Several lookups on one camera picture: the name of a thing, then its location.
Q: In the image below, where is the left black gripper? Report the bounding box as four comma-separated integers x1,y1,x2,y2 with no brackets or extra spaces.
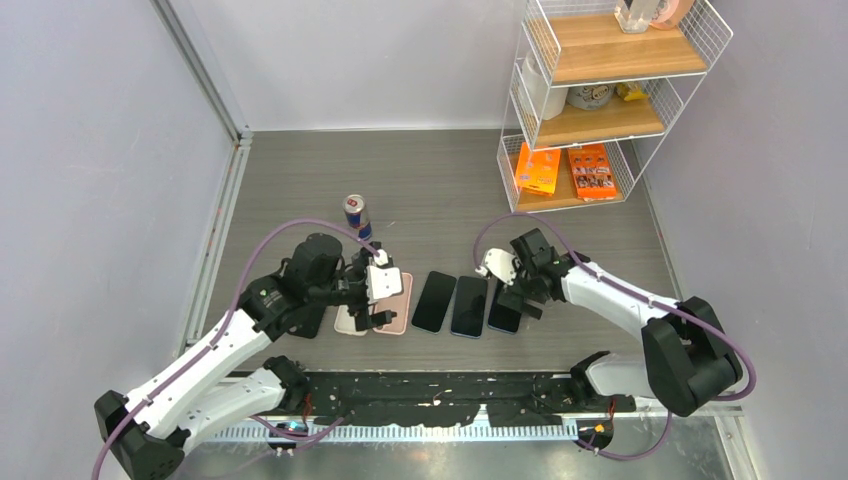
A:
309,243,398,329

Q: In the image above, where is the dark blue phone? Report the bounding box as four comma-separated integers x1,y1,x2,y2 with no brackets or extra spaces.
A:
487,280,522,334

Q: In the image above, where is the black phone case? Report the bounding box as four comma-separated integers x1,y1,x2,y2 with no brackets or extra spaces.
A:
289,308,325,339

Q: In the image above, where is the teal phone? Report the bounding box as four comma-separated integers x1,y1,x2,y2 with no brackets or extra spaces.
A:
410,271,457,334

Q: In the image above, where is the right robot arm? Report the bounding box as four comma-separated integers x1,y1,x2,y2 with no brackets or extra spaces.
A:
477,229,743,417

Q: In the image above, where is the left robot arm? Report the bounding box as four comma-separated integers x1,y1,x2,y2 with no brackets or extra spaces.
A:
94,233,404,479

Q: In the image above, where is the Red Bull can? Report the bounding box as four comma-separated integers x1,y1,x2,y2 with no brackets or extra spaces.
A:
342,194,373,240

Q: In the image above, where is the orange snack box left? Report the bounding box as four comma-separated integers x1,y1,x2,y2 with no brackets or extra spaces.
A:
514,142,562,196

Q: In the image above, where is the orange snack box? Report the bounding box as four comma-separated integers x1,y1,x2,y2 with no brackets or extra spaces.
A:
514,142,562,196
566,143,618,202

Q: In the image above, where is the orange snack box right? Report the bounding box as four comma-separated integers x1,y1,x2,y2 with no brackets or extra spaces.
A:
566,143,618,202

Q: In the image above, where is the white bottle on shelf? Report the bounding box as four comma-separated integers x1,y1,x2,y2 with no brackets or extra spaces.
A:
521,51,569,120

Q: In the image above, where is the round tin on shelf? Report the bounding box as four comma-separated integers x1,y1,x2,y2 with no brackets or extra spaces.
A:
566,84,615,111

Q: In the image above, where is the yellow packet on shelf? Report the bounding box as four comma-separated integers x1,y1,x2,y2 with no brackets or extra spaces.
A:
615,81,650,102

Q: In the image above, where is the clear glass jar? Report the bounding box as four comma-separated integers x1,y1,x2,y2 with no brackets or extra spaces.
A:
614,0,660,34

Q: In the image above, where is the pink tape roll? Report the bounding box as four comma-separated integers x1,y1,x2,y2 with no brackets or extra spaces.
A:
650,0,695,30

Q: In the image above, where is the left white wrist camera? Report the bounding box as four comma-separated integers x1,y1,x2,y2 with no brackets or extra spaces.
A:
365,249,404,304

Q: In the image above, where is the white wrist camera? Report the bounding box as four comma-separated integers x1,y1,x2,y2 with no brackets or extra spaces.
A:
365,249,404,304
475,248,522,286

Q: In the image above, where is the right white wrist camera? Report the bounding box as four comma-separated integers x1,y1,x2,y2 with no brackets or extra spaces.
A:
475,248,522,286

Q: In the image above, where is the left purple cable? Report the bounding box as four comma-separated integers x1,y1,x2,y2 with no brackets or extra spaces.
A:
90,218,386,480

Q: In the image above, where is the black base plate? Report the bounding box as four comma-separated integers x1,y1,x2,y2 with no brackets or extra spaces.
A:
267,371,636,427

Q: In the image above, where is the aluminium frame rail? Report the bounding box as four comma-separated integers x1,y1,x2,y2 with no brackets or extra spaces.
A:
152,1,253,356

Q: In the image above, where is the white wire shelf rack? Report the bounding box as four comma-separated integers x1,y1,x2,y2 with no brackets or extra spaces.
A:
497,1,734,212

